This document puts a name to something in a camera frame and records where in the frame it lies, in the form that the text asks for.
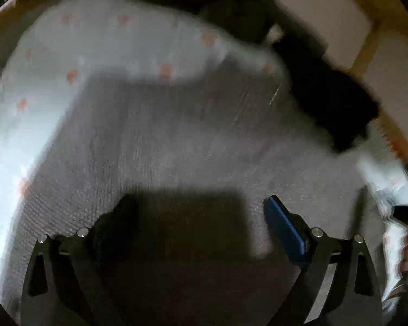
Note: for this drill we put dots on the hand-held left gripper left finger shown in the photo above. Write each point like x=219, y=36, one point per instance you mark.
x=103, y=241

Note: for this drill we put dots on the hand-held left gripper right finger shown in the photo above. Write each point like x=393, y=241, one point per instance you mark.
x=287, y=231

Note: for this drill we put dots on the black garment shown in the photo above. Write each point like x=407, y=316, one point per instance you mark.
x=329, y=102

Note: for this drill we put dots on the grey knit garment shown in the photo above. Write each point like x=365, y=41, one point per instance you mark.
x=190, y=142

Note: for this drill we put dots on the daisy print bed sheet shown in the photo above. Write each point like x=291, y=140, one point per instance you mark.
x=54, y=74

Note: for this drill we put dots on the dark olive jacket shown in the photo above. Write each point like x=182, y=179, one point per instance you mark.
x=241, y=10

